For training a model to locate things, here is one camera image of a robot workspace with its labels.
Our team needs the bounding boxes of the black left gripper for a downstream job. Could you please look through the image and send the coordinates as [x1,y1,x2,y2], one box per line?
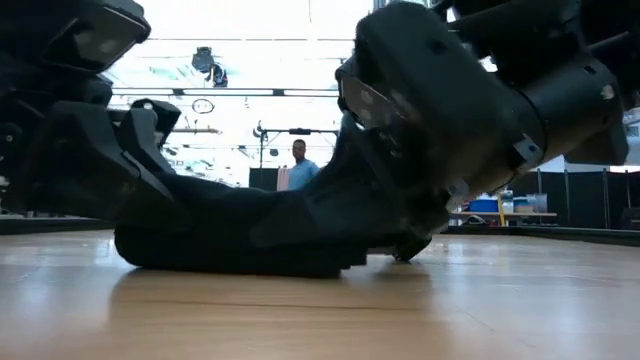
[0,0,195,236]

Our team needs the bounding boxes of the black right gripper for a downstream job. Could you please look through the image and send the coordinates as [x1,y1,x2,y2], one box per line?
[249,89,547,264]

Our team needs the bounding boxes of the black cloth napkin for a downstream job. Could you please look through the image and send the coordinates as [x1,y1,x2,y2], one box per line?
[113,172,374,279]

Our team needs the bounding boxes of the person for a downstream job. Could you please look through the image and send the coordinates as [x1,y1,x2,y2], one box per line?
[287,138,321,192]

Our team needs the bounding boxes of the black pipe stand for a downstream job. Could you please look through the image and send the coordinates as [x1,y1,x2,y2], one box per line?
[252,119,340,171]

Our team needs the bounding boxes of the black hanging cloth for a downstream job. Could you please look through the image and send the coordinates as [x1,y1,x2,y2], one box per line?
[248,167,279,192]

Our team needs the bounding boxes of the long horizontal light strip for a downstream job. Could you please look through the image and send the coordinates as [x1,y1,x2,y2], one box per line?
[110,86,342,98]

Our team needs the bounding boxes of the blue plastic bin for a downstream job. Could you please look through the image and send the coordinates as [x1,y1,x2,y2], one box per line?
[468,199,500,214]

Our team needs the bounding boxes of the white plastic container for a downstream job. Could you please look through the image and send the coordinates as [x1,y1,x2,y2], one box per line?
[499,189,549,215]

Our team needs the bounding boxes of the black partition panels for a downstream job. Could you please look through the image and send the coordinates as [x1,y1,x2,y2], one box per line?
[507,168,640,231]

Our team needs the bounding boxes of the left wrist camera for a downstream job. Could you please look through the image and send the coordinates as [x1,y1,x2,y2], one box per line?
[42,0,152,75]

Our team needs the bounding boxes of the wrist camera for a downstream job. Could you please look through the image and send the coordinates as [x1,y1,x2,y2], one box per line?
[334,0,506,136]
[42,0,152,75]

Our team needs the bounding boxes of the black ceiling cable reel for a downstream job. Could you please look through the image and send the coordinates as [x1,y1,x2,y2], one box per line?
[191,46,230,89]

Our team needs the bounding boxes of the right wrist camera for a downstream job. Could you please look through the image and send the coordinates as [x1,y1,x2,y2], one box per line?
[334,0,506,136]

